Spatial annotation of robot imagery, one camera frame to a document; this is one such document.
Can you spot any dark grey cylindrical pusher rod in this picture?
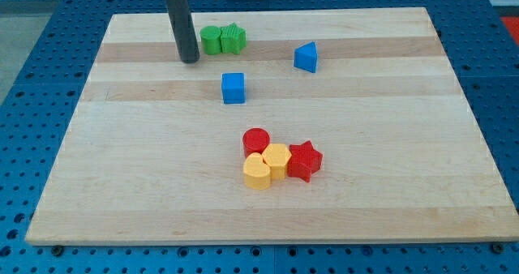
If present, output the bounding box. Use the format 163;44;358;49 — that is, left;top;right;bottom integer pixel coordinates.
165;0;199;63

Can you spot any blue cube block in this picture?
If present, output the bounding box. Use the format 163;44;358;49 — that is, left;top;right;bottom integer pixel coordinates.
221;73;246;104

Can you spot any blue triangle block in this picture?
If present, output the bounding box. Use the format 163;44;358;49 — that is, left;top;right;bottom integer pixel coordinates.
294;42;318;73

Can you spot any green cylinder block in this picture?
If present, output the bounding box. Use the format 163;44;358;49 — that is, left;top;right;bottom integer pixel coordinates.
200;26;221;55

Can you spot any green star block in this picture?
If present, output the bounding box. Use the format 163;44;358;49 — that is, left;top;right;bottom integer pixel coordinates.
220;23;247;54

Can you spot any light wooden board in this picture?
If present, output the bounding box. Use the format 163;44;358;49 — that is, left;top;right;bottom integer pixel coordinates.
26;7;518;246

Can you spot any red cylinder block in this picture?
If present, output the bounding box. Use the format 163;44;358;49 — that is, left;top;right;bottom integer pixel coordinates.
242;127;271;157

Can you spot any yellow hexagon block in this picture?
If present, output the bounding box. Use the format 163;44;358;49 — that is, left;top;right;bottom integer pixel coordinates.
262;143;292;180

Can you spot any yellow heart block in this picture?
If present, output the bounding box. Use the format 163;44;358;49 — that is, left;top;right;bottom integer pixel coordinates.
242;152;271;190

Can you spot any red star block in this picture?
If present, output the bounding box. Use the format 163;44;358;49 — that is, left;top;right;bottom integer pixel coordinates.
287;140;323;183

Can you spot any black bolt front left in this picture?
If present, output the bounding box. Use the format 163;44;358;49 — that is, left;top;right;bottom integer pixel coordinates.
50;245;64;257

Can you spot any black bolt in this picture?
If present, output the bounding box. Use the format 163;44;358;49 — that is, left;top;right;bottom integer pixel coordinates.
491;242;504;255
50;245;64;257

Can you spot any red object at right edge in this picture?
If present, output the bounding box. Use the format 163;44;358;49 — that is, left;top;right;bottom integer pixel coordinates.
501;16;519;45

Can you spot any black bolt front right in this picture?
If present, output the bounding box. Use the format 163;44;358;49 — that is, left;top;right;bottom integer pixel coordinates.
491;242;504;255

